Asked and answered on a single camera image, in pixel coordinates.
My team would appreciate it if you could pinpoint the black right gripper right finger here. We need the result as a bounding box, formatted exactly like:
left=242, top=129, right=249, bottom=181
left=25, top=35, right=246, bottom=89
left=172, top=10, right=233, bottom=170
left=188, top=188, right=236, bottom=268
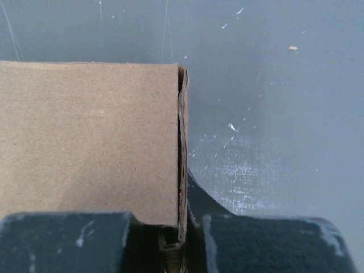
left=187, top=172, right=358, bottom=272

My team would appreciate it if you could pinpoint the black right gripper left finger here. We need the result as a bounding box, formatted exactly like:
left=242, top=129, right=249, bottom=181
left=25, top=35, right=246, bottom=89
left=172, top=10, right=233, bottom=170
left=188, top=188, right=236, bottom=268
left=1, top=212, right=134, bottom=273

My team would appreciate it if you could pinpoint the brown cardboard box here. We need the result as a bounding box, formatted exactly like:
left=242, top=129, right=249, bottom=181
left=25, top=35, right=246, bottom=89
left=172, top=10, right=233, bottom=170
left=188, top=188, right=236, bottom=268
left=1, top=61, right=188, bottom=272

